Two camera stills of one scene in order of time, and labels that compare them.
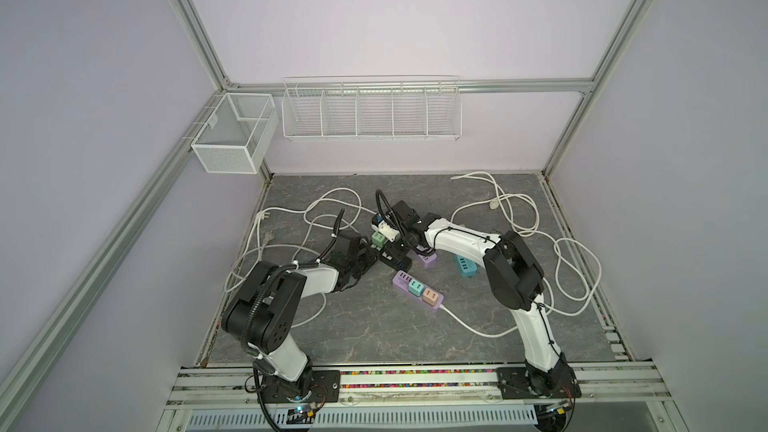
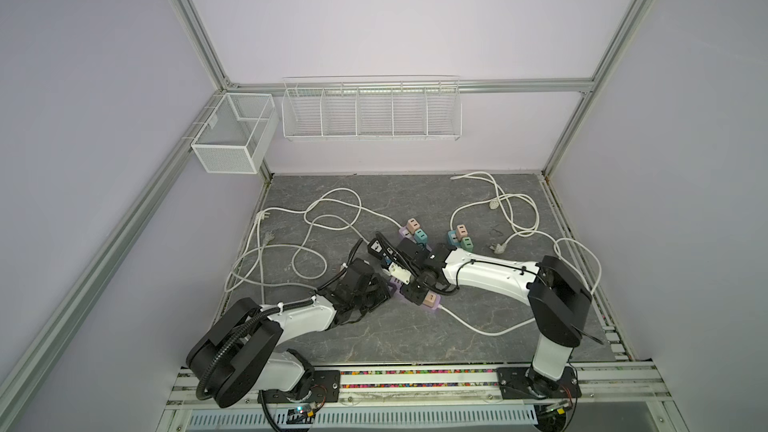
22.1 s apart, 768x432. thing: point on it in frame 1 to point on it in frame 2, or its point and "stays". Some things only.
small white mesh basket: x=236 y=133 stays
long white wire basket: x=373 y=108 stays
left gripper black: x=365 y=250 to x=379 y=284
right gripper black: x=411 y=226 to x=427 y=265
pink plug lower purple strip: x=430 y=296 stays
